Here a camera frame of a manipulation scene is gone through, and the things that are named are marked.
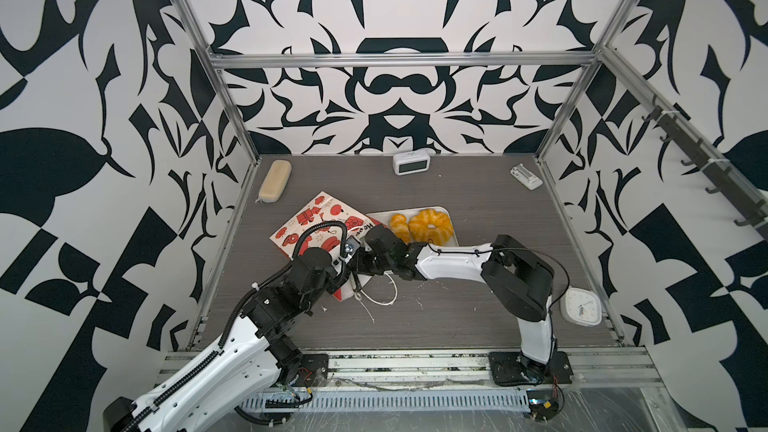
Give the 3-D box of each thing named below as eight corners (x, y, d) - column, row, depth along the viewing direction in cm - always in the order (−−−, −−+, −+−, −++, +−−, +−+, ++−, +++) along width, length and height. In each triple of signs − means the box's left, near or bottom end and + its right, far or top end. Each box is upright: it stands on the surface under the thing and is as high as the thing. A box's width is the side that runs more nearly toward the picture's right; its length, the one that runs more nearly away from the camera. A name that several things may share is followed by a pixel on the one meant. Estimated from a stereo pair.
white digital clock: (395, 176, 114) (396, 166, 110) (391, 163, 118) (392, 154, 114) (430, 170, 116) (432, 161, 112) (425, 158, 120) (426, 148, 116)
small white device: (530, 192, 112) (533, 188, 110) (507, 172, 118) (509, 168, 117) (542, 185, 114) (544, 181, 113) (519, 166, 120) (521, 162, 119)
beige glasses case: (260, 202, 108) (257, 195, 105) (276, 165, 119) (273, 158, 116) (279, 203, 107) (276, 197, 104) (293, 166, 119) (291, 159, 116)
